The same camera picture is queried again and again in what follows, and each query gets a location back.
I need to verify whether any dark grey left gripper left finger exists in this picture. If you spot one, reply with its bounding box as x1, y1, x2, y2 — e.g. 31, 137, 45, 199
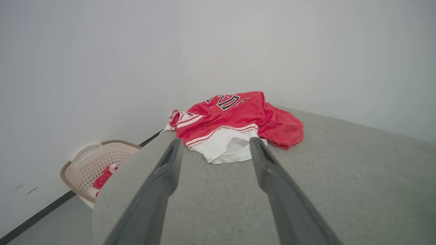
103, 138, 184, 245

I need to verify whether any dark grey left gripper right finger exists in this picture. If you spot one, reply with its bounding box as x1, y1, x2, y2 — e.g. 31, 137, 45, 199
250, 137, 343, 245

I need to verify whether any red Bulls basketball jersey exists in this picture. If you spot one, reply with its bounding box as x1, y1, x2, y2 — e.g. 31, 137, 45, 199
161, 91, 304, 165

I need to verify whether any red garment in basket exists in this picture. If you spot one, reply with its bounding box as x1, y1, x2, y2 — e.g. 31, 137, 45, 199
92, 164, 119, 198

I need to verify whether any beige perforated laundry basket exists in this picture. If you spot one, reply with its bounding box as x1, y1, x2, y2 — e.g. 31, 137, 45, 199
60, 140, 142, 209

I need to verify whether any black floor skirting strip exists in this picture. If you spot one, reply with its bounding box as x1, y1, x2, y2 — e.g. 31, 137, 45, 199
0, 130, 163, 245

